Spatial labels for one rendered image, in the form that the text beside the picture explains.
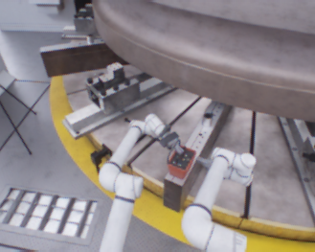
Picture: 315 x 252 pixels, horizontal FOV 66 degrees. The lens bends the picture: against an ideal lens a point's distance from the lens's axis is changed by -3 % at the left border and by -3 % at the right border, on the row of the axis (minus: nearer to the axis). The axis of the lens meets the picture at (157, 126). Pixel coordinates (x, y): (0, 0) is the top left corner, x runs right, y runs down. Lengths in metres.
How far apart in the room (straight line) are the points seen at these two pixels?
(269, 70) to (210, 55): 0.46
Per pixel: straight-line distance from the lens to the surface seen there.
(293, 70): 2.06
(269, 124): 2.90
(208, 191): 1.22
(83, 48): 3.46
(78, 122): 2.58
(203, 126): 2.10
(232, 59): 2.03
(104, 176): 1.45
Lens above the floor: 2.12
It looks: 44 degrees down
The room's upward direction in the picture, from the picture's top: straight up
